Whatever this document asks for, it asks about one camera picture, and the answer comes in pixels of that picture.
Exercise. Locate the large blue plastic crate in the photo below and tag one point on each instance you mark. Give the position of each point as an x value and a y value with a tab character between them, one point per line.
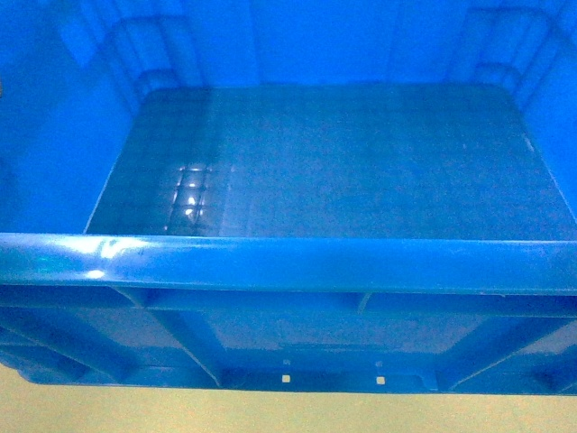
290	196

